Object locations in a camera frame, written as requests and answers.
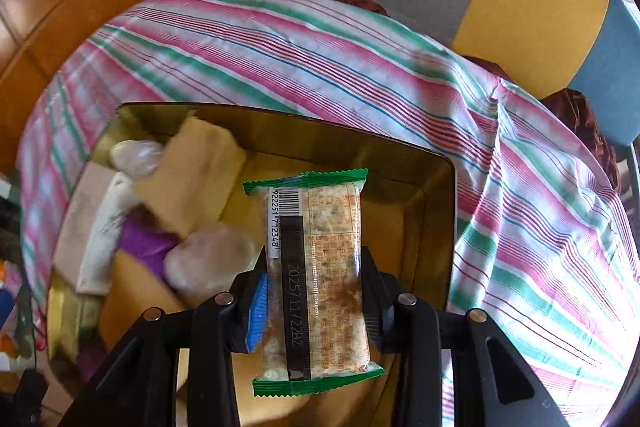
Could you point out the long white snack packet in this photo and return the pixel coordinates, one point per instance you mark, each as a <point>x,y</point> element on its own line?
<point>107,237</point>

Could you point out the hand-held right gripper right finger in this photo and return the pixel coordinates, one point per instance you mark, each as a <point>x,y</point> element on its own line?
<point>375,307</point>

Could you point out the beige labelled box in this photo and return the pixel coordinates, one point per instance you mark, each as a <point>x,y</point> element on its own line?
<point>82,222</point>

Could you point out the striped tablecloth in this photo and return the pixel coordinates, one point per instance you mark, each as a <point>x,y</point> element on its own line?
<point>300,57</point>

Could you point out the clear white snack packet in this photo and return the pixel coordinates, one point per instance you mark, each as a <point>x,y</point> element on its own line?
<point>212,264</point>
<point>135,157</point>

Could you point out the yellow snack packet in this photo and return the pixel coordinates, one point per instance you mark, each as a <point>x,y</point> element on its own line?
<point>195,177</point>

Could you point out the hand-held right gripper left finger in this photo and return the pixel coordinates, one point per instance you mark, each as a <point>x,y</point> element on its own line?
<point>257,312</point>

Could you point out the purple snack packet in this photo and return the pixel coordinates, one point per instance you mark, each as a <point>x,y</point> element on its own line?
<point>147,239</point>

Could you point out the green cracker packet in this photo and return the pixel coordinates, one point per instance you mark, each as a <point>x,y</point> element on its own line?
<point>330,257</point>

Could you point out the gold tin box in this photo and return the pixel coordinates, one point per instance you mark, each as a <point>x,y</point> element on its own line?
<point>390,227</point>

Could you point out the grey yellow blue sofa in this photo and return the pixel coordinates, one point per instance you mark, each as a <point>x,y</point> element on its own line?
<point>525,7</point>

